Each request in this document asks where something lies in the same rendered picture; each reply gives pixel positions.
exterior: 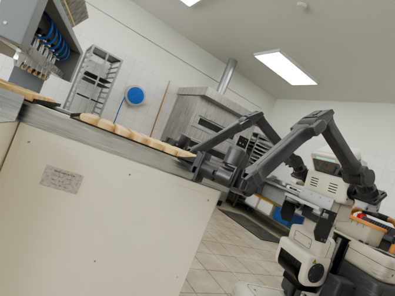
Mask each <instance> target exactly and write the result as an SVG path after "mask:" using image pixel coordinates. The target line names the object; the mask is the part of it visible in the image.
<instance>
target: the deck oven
mask: <svg viewBox="0 0 395 296"><path fill-rule="evenodd" d="M177 95H178V96H177V98H176V101H175V104H174V105H173V108H172V111H171V113H170V115H169V118H168V121H167V123H166V126H165V128H164V130H163V133H162V135H161V138H160V141H163V140H164V141H165V140H166V137H169V138H171V139H174V140H176V139H177V138H178V136H179V135H180V133H183V134H185V135H187V136H188V137H190V138H191V142H190V144H189V146H188V148H191V147H193V146H195V145H197V144H199V143H201V142H203V141H204V140H206V139H208V138H209V137H211V136H213V135H214V134H216V133H218V132H219V131H221V130H223V129H225V128H226V127H228V126H230V125H231V124H233V123H234V122H235V121H237V120H239V119H240V118H241V117H242V116H244V115H246V114H249V113H252V112H251V111H249V110H248V109H246V108H245V107H243V106H241V105H239V104H238V103H236V102H234V101H232V100H231V99H229V98H227V97H226V96H224V95H222V94H220V93H219V92H217V91H215V90H213V89H212V88H210V87H185V88H179V89H178V92H177ZM256 126H257V125H256V124H254V125H253V126H252V127H250V128H247V129H246V130H243V131H242V132H239V133H237V134H235V135H234V136H232V137H230V138H228V139H227V140H225V141H224V142H221V143H220V144H218V145H217V146H215V147H213V148H212V149H210V150H208V151H206V153H209V154H211V155H212V156H211V159H210V162H213V163H216V164H218V165H221V166H223V167H226V166H225V164H224V163H223V162H222V161H223V159H224V158H225V155H226V153H227V150H228V148H229V146H235V147H238V148H240V149H242V150H244V151H246V149H247V146H248V144H249V141H250V138H251V136H252V134H253V131H254V129H255V127H256ZM226 168H228V167H226ZM228 169H230V168H228ZM231 170H233V169H231ZM229 191H230V188H229V189H228V191H227V192H225V191H222V192H221V195H220V197H219V200H218V202H217V206H221V204H222V202H223V201H224V202H225V201H226V198H227V195H228V194H229Z"/></svg>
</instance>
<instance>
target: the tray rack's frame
mask: <svg viewBox="0 0 395 296"><path fill-rule="evenodd" d="M94 49H95V51H93V50H94ZM86 50H87V51H89V50H91V51H90V53H89V56H88V58H87V60H86V63H85V66H84V67H83V70H82V73H81V75H80V78H79V80H78V83H77V85H76V88H75V90H74V92H73V95H72V97H71V100H70V102H69V105H68V108H67V110H68V111H69V109H70V107H71V104H72V102H73V99H74V97H75V94H76V91H77V90H78V87H79V84H80V82H81V80H82V77H83V74H84V72H85V69H86V67H87V65H88V62H89V60H90V57H91V54H94V55H96V56H98V57H100V58H102V59H103V60H104V63H103V65H102V68H101V71H100V72H99V75H98V78H97V80H96V82H95V85H94V87H93V90H92V93H91V95H90V97H89V100H88V102H87V105H86V108H85V110H84V113H86V110H87V108H88V106H89V103H90V101H91V98H92V96H93V93H94V91H95V88H96V85H97V84H98V81H99V78H100V76H101V73H102V71H103V69H104V66H105V63H106V61H107V62H109V63H115V62H119V61H121V62H120V64H119V67H118V69H117V71H116V74H115V76H114V79H113V81H112V84H111V86H110V89H109V91H108V94H107V95H106V99H105V101H104V104H103V106H102V109H101V111H100V114H99V116H98V117H101V114H102V112H103V109H104V107H105V105H106V102H107V100H108V97H109V95H110V92H111V90H112V87H113V84H114V83H115V80H116V77H117V75H118V73H119V70H120V67H121V65H122V62H123V60H122V59H121V58H119V57H117V56H115V55H113V54H111V53H109V52H108V51H106V50H104V49H102V48H100V47H98V46H96V45H95V44H93V45H91V46H90V47H88V48H87V49H86Z"/></svg>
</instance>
